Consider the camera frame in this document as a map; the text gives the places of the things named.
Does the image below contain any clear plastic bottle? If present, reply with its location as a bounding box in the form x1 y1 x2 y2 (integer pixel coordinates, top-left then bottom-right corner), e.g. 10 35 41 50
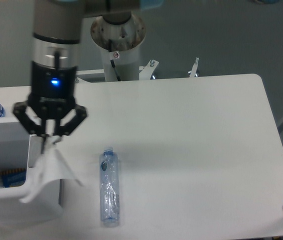
99 147 120 227

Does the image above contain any white base bracket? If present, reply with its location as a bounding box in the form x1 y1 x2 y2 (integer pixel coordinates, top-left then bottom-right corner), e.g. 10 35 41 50
188 57 200 78
75 69 105 83
139 59 159 81

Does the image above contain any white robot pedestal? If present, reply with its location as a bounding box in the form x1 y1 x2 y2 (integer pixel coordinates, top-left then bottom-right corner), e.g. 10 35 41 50
90 12 146 82

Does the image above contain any white middle base bracket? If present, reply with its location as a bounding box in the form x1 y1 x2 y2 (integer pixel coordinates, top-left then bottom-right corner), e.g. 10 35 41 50
139 59 159 81

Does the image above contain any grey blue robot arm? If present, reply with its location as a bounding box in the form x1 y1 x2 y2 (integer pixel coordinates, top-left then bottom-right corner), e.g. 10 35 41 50
13 0 162 142

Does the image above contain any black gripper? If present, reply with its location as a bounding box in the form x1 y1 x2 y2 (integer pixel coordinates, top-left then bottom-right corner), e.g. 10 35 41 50
12 61 88 154

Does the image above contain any white left base bracket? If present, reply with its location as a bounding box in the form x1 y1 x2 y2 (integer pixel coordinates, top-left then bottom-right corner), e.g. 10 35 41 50
75 69 105 83

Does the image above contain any white trash can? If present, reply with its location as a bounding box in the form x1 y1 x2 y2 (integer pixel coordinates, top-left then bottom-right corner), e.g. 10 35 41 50
0 117 63 225

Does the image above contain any white right base bracket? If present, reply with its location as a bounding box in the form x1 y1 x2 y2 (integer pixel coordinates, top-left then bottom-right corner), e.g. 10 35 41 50
188 57 200 78

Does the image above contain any blue snack wrapper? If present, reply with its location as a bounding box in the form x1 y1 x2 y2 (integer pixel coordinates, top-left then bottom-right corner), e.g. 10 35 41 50
0 168 27 189

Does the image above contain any clear plastic bag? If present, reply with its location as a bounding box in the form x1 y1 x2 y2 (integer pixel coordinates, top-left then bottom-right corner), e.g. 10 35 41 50
19 135 84 204

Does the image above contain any black cable on pedestal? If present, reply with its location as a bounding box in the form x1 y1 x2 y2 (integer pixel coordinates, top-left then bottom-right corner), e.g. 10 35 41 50
107 38 122 82

